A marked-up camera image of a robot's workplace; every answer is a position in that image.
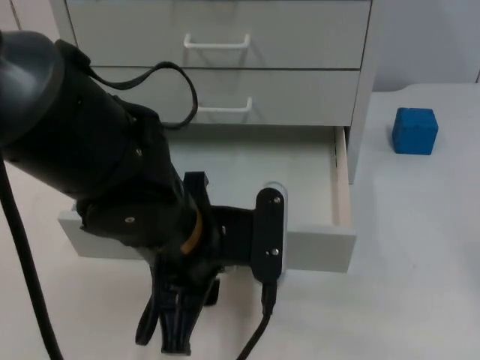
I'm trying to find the black camera cable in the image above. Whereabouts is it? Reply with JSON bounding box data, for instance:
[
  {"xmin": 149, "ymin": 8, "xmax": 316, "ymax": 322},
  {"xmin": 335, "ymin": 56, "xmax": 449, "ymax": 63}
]
[{"xmin": 235, "ymin": 280, "xmax": 279, "ymax": 360}]

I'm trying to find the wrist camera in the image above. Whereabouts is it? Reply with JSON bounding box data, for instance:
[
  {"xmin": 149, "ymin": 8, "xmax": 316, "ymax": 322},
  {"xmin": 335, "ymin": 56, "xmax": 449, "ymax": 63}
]
[{"xmin": 253, "ymin": 181, "xmax": 291, "ymax": 284}]

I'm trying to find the thin black looped cable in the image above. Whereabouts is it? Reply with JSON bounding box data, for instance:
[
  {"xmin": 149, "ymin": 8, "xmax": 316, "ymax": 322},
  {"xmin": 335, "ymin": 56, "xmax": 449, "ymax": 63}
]
[{"xmin": 88, "ymin": 61, "xmax": 200, "ymax": 131}]

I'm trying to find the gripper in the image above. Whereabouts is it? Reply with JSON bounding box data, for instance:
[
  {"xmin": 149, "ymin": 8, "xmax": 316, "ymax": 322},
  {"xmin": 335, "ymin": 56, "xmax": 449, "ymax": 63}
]
[{"xmin": 134, "ymin": 205, "xmax": 260, "ymax": 356}]

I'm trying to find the blue cube block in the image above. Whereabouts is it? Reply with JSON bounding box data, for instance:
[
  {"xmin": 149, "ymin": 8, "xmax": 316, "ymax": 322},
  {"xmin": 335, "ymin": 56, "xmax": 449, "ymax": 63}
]
[{"xmin": 390, "ymin": 106, "xmax": 440, "ymax": 156}]

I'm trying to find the thick black cable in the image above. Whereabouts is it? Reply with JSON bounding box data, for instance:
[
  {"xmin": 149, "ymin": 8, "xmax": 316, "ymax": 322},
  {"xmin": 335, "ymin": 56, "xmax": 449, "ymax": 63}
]
[{"xmin": 0, "ymin": 155, "xmax": 65, "ymax": 360}]

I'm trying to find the grey drawer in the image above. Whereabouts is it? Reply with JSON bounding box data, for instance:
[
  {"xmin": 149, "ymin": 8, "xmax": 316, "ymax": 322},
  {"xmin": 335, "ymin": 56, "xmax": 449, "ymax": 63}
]
[{"xmin": 57, "ymin": 124, "xmax": 358, "ymax": 275}]

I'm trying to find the grey chest of drawers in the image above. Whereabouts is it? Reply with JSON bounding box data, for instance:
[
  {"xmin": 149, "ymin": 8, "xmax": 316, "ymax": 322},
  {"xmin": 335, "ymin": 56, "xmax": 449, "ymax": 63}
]
[{"xmin": 49, "ymin": 0, "xmax": 384, "ymax": 186}]

